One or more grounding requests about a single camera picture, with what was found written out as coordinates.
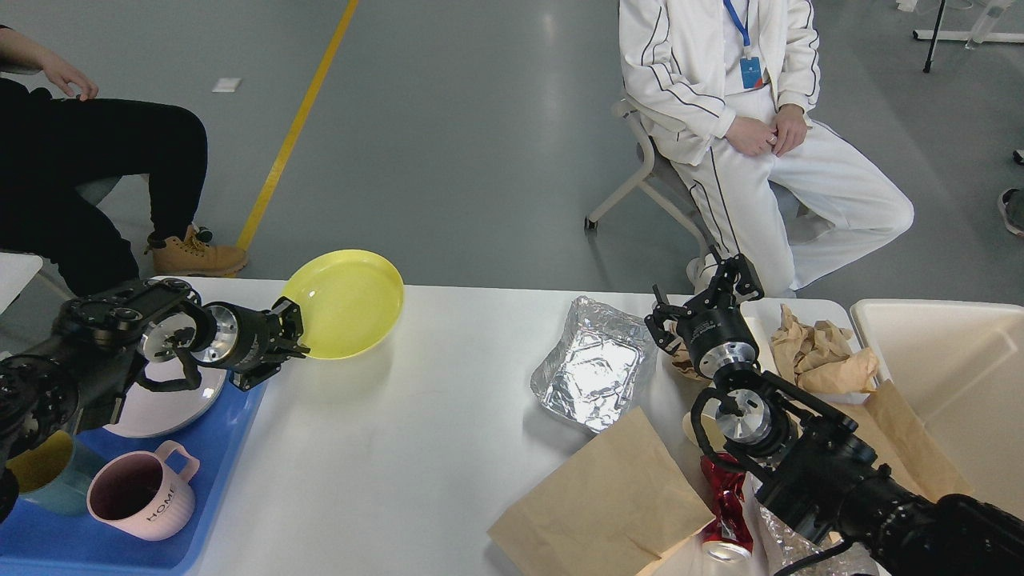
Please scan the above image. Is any cream plastic bin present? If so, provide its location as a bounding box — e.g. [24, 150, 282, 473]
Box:
[851, 299, 1023, 515]

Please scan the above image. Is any white office chair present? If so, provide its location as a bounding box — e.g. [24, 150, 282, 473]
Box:
[584, 95, 713, 258]

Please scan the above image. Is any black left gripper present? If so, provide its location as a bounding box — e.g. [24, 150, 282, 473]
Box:
[195, 296, 310, 390]

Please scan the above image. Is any person in black trousers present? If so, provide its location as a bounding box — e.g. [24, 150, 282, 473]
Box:
[1, 26, 248, 298]

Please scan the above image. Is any aluminium foil tray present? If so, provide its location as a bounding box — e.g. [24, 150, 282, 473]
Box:
[530, 296, 658, 434]

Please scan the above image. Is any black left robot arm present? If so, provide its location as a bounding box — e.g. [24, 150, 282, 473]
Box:
[1, 278, 310, 462]

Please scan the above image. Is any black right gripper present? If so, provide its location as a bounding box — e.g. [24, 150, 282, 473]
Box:
[645, 248, 766, 379]

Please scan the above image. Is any pink ribbed mug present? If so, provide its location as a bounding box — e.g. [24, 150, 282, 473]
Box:
[86, 440, 201, 541]

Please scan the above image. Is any person in white tracksuit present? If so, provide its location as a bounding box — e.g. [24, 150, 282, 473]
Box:
[618, 1, 914, 298]

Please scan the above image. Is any pink plate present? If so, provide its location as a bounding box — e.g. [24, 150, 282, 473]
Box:
[103, 366, 226, 438]

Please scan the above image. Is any brown paper sheet right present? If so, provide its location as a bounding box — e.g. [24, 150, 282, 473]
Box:
[831, 380, 975, 502]

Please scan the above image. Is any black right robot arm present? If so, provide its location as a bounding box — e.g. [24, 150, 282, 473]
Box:
[645, 254, 1023, 575]

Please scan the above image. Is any blue plastic tray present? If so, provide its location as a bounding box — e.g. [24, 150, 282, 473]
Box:
[1, 384, 264, 575]

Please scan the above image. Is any white stand base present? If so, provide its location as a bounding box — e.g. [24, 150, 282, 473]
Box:
[911, 1, 1023, 74]

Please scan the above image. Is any flat brown paper bag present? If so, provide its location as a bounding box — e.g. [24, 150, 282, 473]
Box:
[489, 408, 713, 575]

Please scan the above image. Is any white side table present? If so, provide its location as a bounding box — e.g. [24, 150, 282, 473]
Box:
[0, 251, 43, 313]

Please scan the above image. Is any crumpled brown paper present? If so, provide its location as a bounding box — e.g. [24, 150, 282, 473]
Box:
[770, 305, 880, 394]

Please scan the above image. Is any yellow plate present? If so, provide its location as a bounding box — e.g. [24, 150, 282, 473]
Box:
[282, 249, 406, 358]

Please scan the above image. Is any crushed red soda can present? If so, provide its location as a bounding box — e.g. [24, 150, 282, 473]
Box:
[701, 455, 754, 564]

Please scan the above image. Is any teal mug yellow inside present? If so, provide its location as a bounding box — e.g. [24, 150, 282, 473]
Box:
[6, 430, 106, 515]

